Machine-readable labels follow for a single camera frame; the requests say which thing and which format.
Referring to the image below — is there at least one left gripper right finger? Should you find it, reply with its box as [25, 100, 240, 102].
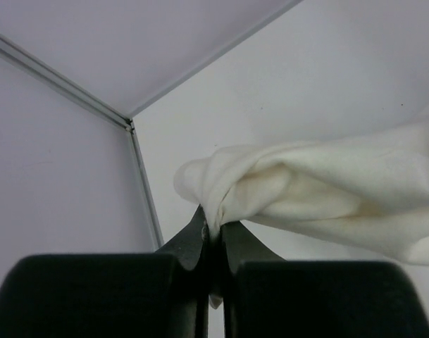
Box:
[220, 222, 429, 337]

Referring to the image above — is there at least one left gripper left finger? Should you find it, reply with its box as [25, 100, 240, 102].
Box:
[0, 208, 209, 337]

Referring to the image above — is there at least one white t shirt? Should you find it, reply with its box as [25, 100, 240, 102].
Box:
[173, 105, 429, 310]

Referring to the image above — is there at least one left aluminium frame post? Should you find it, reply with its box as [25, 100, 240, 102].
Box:
[0, 33, 164, 249]

